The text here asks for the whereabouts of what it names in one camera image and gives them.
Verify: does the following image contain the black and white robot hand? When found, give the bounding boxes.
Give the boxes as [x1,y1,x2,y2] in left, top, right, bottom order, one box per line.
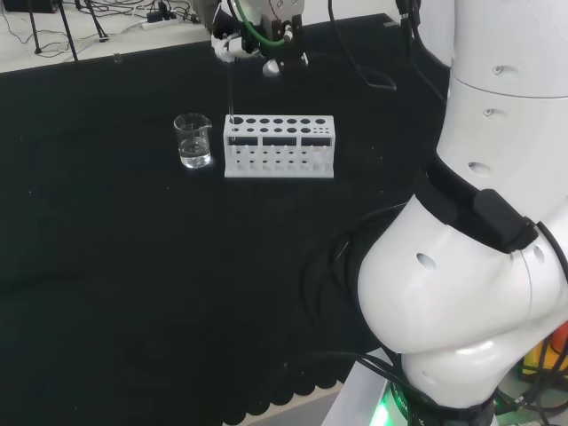
[210,0,311,79]

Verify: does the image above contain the clear glass rod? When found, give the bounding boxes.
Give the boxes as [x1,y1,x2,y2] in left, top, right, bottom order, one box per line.
[226,55,238,146]

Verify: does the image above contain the white test tube rack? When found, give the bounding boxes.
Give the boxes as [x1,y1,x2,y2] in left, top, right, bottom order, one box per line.
[223,114,337,179]

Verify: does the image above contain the white power strip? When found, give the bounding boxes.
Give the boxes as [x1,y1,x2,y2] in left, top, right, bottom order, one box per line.
[140,11,179,30]

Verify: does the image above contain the glass beaker with water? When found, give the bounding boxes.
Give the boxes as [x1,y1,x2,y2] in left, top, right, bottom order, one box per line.
[173,113,214,170]

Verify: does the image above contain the black tripod legs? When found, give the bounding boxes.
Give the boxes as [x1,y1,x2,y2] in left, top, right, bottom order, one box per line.
[25,0,110,62]

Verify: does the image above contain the black bench cloth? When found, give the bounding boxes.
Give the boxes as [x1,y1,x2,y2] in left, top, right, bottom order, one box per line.
[0,12,454,426]

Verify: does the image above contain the yellow stop button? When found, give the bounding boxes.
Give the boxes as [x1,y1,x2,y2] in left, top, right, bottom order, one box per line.
[521,321,568,378]

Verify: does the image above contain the green cable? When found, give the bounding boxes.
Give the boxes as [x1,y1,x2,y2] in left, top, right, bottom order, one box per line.
[231,0,295,48]

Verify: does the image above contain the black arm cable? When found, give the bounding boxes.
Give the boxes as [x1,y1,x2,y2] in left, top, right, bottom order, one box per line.
[327,0,398,92]

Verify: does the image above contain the black cable bundle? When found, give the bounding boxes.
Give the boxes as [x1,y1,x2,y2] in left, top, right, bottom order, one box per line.
[299,199,412,387]

